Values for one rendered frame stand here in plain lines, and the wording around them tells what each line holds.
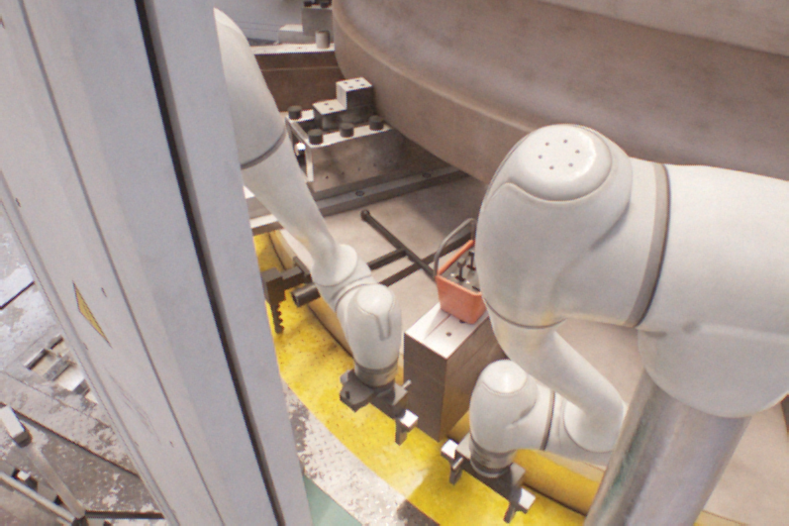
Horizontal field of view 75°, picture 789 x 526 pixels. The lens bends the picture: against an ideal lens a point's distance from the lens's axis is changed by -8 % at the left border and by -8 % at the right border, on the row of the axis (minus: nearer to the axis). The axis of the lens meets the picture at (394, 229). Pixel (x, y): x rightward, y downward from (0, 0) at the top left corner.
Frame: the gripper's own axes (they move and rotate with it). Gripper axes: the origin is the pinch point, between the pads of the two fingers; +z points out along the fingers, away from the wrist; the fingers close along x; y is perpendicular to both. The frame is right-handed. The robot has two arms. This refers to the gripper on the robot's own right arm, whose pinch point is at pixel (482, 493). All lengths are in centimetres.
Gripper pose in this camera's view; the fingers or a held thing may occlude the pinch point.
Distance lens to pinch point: 122.5
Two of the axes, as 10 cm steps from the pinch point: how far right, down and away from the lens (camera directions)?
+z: 0.0, 8.0, 6.0
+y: -6.5, 4.5, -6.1
